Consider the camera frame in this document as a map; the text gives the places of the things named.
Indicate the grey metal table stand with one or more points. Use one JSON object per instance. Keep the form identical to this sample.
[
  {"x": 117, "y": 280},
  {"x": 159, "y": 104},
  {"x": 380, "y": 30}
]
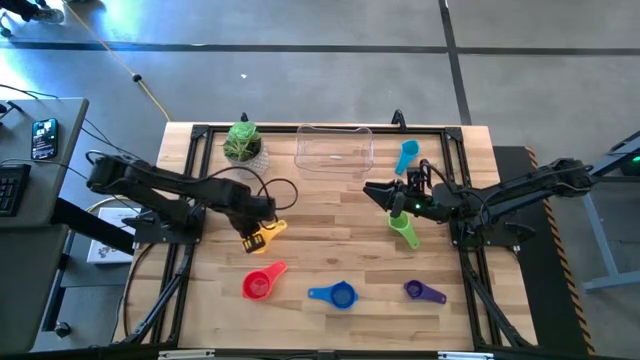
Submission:
[{"x": 615, "y": 280}]

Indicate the purple measuring cup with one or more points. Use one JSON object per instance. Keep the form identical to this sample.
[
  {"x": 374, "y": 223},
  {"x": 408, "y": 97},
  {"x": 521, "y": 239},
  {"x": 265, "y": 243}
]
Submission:
[{"x": 415, "y": 289}]

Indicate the teal measuring cup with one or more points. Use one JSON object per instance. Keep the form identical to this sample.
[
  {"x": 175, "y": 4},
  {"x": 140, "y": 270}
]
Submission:
[{"x": 407, "y": 152}]

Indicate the dark grey desk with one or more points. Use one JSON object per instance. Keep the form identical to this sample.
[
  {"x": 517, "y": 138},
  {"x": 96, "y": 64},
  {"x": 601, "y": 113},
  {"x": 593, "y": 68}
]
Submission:
[{"x": 25, "y": 290}]

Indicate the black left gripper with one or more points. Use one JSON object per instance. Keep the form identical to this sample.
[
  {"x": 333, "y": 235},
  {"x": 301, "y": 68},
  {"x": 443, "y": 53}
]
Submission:
[{"x": 252, "y": 225}]

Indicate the clear plastic basket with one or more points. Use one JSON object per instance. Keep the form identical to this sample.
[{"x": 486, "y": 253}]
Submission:
[{"x": 334, "y": 152}]

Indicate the black mat with hazard stripe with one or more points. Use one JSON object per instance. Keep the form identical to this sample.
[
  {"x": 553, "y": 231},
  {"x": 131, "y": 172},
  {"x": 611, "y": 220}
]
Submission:
[{"x": 545, "y": 300}]

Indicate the silver bracket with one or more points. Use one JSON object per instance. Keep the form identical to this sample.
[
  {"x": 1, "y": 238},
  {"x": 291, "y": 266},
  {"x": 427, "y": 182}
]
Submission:
[
  {"x": 185, "y": 355},
  {"x": 465, "y": 356}
]

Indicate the black aluminium table frame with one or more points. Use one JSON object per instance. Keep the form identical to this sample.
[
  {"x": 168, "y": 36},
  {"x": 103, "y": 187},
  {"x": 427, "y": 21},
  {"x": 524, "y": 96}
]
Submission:
[{"x": 325, "y": 130}]

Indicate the blue measuring cup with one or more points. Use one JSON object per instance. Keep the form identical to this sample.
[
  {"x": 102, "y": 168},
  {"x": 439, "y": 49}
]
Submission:
[{"x": 342, "y": 295}]

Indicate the yellow measuring cup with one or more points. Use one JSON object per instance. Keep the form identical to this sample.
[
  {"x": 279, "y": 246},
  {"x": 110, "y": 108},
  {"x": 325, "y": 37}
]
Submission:
[{"x": 275, "y": 230}]

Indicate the black support beam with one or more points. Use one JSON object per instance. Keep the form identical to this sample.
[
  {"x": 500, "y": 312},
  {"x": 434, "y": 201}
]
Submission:
[{"x": 85, "y": 225}]

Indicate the white booklet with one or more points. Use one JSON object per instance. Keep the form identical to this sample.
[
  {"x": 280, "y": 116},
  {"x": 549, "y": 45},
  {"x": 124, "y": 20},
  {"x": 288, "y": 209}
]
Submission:
[{"x": 107, "y": 250}]

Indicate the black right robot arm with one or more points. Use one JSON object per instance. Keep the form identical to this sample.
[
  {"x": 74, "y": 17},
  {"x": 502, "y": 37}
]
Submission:
[{"x": 525, "y": 190}]

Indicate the person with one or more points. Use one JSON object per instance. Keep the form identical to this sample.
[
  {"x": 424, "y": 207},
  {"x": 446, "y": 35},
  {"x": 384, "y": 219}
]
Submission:
[{"x": 45, "y": 14}]

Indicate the succulent in white patterned pot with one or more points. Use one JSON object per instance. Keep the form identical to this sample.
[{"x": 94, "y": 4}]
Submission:
[{"x": 243, "y": 145}]

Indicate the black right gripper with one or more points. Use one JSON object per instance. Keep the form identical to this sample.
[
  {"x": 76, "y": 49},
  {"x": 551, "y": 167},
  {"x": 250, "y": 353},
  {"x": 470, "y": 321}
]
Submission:
[{"x": 425, "y": 202}]

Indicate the smartphone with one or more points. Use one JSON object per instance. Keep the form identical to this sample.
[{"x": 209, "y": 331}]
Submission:
[{"x": 44, "y": 139}]

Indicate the green measuring cup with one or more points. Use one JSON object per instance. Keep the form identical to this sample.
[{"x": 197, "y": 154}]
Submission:
[{"x": 404, "y": 230}]

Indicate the red measuring cup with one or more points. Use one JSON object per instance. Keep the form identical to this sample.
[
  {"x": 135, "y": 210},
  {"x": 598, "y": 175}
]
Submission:
[{"x": 257, "y": 287}]

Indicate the black frame clamp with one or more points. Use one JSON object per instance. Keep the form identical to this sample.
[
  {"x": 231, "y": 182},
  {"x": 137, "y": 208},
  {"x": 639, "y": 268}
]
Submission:
[
  {"x": 244, "y": 118},
  {"x": 398, "y": 120}
]

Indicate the black keyboard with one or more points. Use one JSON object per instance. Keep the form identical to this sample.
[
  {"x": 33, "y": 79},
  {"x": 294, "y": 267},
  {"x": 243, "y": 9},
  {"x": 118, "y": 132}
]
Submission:
[{"x": 12, "y": 190}]

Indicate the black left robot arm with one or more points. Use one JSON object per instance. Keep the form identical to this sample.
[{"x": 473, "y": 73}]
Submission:
[{"x": 150, "y": 180}]

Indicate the black caster wheel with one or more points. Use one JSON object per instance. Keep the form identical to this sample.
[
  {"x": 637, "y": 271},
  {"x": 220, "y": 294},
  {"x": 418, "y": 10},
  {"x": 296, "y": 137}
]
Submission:
[{"x": 62, "y": 330}]

